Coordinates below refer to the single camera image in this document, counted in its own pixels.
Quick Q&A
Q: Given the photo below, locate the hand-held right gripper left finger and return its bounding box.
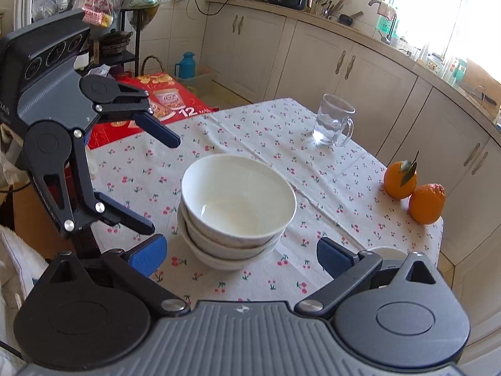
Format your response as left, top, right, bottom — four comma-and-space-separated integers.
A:
37, 234, 190, 316

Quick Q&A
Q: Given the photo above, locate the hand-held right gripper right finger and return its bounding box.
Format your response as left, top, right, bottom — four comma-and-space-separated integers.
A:
295, 237, 457, 317

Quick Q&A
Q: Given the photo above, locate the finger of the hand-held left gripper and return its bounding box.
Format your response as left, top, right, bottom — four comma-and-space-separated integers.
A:
33, 130, 156, 236
93, 81, 181, 148

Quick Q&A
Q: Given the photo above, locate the white plate with fruit print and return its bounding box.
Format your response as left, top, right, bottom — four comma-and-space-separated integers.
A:
367, 246, 407, 262

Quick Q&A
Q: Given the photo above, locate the white ceramic bowl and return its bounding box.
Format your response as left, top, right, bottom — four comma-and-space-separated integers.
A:
177, 204, 283, 261
181, 154, 297, 248
180, 225, 275, 271

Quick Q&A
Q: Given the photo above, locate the red printed gift box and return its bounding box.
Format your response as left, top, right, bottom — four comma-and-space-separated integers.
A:
88, 74, 220, 149

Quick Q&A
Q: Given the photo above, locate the white plastic bin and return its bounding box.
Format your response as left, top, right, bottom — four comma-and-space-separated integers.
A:
188, 66, 216, 97

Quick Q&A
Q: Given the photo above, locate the teal thermos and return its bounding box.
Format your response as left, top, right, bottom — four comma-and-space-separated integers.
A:
174, 52, 196, 87

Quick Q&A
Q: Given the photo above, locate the wicker basket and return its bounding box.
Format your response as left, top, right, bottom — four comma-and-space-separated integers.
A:
140, 55, 167, 77

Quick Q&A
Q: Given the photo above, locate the dark pot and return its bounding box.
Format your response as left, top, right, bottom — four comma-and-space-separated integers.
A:
98, 29, 134, 55

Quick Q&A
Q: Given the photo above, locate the white refrigerator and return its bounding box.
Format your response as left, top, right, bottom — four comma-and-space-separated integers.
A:
0, 0, 36, 36

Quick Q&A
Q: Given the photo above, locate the cherry print tablecloth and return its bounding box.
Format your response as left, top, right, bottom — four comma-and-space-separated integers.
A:
88, 98, 445, 306

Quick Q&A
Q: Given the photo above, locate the black metal rack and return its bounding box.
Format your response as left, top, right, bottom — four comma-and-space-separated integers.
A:
88, 8, 142, 79

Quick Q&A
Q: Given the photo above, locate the orange with green leaf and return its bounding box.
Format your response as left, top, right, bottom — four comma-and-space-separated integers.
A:
383, 151, 419, 200

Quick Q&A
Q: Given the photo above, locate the plain orange fruit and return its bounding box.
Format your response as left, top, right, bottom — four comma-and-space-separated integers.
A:
408, 183, 447, 225

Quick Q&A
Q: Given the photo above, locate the clear glass mug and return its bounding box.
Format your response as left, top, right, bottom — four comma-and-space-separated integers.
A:
312, 94, 356, 148

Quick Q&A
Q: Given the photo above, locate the utensil holder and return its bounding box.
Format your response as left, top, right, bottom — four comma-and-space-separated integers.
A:
311, 0, 349, 18

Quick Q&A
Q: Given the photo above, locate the small black pot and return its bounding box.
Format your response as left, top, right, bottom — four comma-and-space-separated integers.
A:
338, 10, 364, 28

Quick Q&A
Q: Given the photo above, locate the printed glass jar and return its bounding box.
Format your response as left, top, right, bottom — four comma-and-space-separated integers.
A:
426, 53, 445, 75

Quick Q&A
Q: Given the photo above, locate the kitchen knife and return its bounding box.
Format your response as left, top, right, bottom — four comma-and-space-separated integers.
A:
467, 86, 498, 106

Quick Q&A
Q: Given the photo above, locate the teal bottle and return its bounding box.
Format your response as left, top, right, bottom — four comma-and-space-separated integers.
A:
450, 58, 468, 87

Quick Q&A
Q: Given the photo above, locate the chrome faucet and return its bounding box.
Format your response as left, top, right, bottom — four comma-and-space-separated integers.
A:
368, 0, 398, 45

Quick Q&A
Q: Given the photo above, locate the kitchen countertop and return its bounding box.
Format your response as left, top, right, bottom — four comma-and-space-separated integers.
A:
205, 0, 501, 134

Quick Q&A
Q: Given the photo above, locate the brown cutting board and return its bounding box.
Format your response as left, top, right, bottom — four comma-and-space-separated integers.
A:
462, 60, 501, 106

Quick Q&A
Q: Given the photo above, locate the green dish soap bottle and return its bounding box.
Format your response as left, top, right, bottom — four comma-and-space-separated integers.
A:
376, 8, 398, 38

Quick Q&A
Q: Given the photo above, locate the window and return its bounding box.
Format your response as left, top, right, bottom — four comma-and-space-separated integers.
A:
385, 0, 501, 67

